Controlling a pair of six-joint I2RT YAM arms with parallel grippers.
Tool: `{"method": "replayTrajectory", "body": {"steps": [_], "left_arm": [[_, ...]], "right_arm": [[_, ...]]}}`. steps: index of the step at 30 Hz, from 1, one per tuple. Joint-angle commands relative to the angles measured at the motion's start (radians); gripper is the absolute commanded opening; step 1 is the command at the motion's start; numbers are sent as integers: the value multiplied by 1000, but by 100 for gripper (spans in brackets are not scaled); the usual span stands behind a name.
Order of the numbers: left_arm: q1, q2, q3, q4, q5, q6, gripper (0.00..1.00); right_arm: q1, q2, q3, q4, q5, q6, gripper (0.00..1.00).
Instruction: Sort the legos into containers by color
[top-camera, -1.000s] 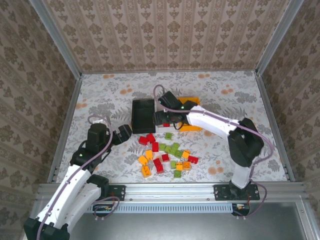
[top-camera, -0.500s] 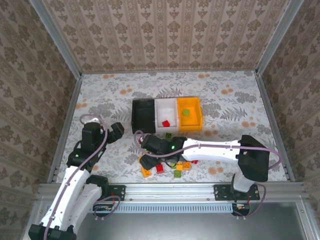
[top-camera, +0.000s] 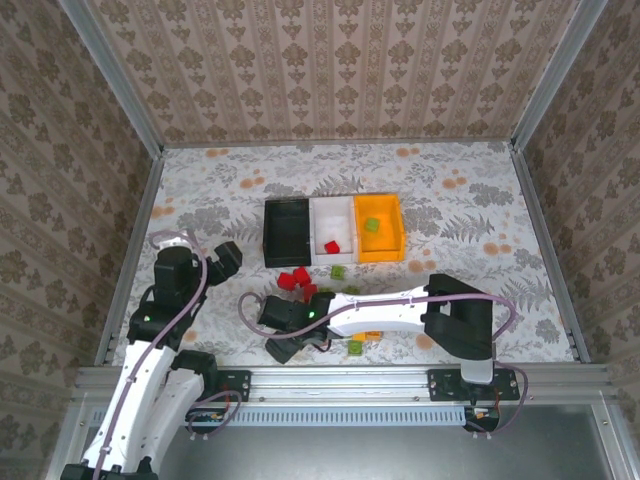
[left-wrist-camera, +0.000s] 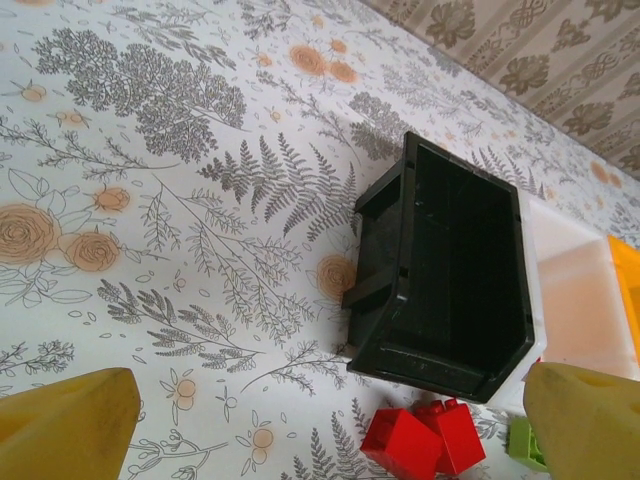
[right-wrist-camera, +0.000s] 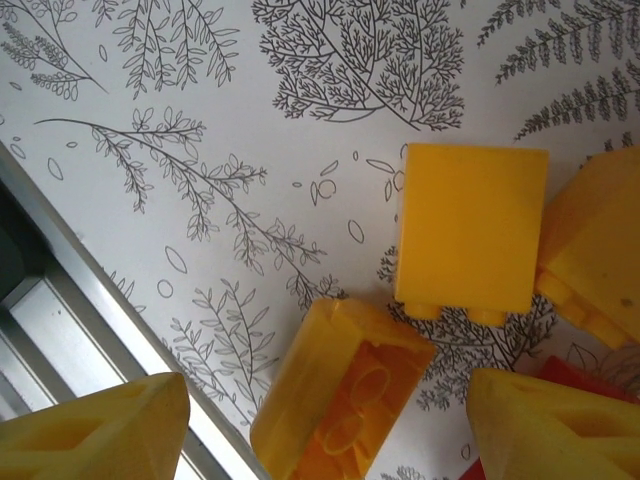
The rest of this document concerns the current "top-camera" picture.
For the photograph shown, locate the black plastic bin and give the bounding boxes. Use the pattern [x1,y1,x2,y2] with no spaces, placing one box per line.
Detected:
[263,197,312,269]

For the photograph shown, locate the white plastic bin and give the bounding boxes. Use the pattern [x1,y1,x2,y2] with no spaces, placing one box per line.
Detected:
[308,195,359,266]

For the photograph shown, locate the grey metal base sheet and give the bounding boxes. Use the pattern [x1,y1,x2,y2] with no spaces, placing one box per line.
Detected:
[79,424,621,480]

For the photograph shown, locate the orange plastic bin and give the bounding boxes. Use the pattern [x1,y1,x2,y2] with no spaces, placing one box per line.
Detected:
[352,193,406,265]

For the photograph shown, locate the aluminium side rail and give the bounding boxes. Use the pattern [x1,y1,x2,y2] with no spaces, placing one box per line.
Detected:
[509,144,592,364]
[94,149,166,366]

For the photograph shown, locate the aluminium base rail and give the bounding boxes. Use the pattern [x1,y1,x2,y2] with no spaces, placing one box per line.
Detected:
[73,364,614,404]

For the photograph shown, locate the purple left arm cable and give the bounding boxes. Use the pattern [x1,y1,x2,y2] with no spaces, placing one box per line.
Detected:
[92,229,244,480]

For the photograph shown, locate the grey slotted cable duct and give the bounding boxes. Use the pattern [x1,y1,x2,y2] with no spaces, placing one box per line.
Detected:
[92,404,469,428]

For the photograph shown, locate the black connector bracket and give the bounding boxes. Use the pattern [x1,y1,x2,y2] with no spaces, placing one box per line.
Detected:
[185,407,227,434]
[463,407,501,433]

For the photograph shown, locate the aluminium lower frame post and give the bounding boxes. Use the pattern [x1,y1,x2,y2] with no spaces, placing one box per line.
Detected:
[592,399,640,480]
[44,399,96,480]

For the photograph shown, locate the aluminium upright post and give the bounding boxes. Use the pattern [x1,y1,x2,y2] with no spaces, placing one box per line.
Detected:
[57,0,166,160]
[509,0,609,154]

